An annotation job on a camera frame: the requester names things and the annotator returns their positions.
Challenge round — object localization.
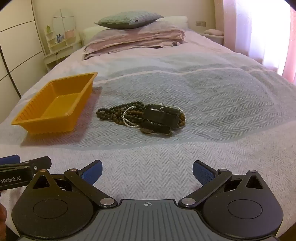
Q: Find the white dressing table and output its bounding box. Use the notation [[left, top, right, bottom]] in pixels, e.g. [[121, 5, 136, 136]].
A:
[[43, 31, 84, 73]]

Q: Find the green checked pillow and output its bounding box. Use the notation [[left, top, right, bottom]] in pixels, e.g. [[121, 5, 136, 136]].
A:
[[94, 9, 164, 29]]

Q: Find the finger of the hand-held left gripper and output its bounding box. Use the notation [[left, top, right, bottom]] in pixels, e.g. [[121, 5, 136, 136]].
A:
[[0, 154, 21, 165], [0, 156, 52, 172]]

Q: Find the pink folded duvet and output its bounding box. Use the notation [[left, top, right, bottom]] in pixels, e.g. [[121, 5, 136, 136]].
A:
[[82, 22, 188, 61]]

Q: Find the brown bead necklace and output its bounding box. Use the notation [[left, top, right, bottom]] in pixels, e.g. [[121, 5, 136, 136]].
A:
[[125, 108, 187, 128]]

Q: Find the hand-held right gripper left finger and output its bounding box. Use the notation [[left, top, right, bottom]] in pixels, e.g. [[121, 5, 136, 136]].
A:
[[28, 159, 118, 208]]

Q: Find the oval mirror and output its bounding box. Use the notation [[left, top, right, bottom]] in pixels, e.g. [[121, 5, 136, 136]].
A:
[[52, 9, 77, 43]]

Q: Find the white wardrobe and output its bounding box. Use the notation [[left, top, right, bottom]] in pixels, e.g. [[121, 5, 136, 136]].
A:
[[0, 0, 45, 122]]

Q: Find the black leather strap watch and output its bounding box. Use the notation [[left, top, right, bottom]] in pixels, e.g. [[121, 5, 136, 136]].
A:
[[139, 120, 173, 136]]

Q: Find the orange plastic tray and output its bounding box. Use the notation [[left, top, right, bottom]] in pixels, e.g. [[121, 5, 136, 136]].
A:
[[11, 72, 99, 135]]

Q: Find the small pink cushion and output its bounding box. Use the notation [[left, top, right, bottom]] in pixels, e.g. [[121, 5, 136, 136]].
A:
[[203, 29, 224, 36]]

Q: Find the pink curtain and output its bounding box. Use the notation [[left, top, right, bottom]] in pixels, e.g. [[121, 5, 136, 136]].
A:
[[214, 0, 296, 84]]

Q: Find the person's left hand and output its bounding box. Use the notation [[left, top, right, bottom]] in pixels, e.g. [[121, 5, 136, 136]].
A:
[[0, 203, 8, 229]]

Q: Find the black watch strap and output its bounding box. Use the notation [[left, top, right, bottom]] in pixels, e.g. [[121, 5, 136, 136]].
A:
[[142, 104, 181, 124]]

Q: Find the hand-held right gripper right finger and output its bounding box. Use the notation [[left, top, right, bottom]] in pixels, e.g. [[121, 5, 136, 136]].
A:
[[178, 160, 270, 208]]

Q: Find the white nightstand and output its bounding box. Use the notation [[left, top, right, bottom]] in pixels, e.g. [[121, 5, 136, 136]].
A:
[[198, 32, 225, 46]]

